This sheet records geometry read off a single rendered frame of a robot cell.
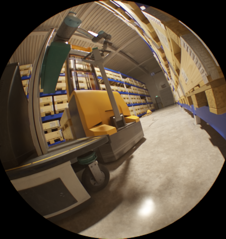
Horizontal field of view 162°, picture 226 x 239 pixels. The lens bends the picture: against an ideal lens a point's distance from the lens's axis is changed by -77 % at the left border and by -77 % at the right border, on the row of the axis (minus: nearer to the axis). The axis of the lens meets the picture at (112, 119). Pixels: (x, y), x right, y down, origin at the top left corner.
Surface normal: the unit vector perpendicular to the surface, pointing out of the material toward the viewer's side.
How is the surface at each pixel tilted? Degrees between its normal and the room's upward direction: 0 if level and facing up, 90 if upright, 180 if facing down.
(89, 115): 90
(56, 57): 180
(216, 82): 90
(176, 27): 90
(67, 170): 90
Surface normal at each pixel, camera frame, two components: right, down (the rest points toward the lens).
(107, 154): -0.01, -0.02
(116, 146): 0.66, -0.23
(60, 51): 0.30, 0.95
